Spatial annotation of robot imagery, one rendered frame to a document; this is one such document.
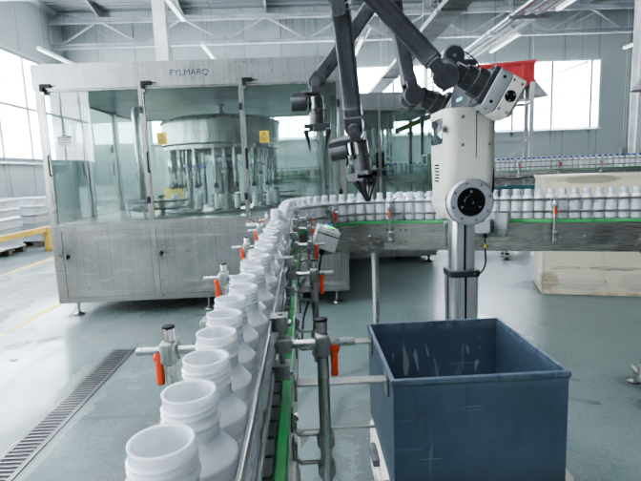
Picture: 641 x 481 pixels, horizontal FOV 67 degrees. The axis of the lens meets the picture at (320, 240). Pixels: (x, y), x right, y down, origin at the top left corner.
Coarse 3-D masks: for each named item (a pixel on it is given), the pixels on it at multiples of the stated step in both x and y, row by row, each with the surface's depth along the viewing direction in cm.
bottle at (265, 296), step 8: (240, 272) 73; (248, 272) 72; (256, 272) 72; (264, 272) 74; (256, 280) 72; (264, 280) 73; (264, 288) 73; (264, 296) 72; (272, 296) 74; (264, 304) 72; (272, 304) 73; (272, 336) 73; (272, 344) 74; (272, 352) 74; (272, 360) 74
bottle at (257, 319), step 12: (240, 288) 63; (252, 288) 61; (252, 300) 61; (252, 312) 61; (252, 324) 60; (264, 324) 61; (264, 336) 61; (264, 384) 62; (264, 396) 62; (264, 408) 62
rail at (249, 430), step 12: (288, 240) 138; (276, 300) 74; (264, 348) 54; (264, 360) 51; (264, 372) 50; (252, 408) 40; (252, 420) 38; (264, 420) 52; (252, 432) 38; (264, 432) 49; (264, 444) 47; (240, 456) 33; (264, 456) 46; (240, 468) 32; (240, 480) 31
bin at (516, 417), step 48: (384, 336) 113; (432, 336) 113; (480, 336) 114; (336, 384) 86; (384, 384) 88; (432, 384) 82; (480, 384) 83; (528, 384) 83; (384, 432) 94; (432, 432) 84; (480, 432) 84; (528, 432) 84; (384, 480) 91; (432, 480) 85; (480, 480) 85; (528, 480) 86
